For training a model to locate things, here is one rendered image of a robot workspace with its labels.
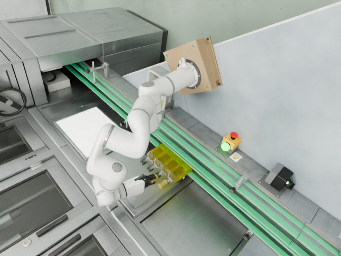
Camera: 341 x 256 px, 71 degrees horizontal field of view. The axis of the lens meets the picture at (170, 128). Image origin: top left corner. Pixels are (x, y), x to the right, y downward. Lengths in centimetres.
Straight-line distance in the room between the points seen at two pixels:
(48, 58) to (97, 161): 116
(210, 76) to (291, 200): 68
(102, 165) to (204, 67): 64
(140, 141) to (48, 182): 83
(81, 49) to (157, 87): 103
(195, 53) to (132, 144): 56
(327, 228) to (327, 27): 80
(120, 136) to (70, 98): 129
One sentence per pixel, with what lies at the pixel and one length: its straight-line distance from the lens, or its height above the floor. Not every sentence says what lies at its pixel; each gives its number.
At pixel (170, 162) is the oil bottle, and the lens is 133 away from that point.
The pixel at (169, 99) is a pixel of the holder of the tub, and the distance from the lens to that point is 148.
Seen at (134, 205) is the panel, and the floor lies 128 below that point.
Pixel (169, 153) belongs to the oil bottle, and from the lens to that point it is 138.
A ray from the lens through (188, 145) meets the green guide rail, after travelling 129.
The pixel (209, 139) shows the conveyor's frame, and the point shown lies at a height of 83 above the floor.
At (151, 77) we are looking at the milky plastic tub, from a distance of 152.
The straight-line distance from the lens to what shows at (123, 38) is 215.
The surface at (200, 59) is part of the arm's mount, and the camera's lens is 117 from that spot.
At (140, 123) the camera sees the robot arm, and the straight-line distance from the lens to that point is 84.
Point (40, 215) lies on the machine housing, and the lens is 144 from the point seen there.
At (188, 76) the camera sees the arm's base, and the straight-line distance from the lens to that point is 118.
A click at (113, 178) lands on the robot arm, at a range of 88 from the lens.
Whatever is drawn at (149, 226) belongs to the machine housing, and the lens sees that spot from 133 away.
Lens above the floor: 173
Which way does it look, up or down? 36 degrees down
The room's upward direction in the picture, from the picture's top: 119 degrees counter-clockwise
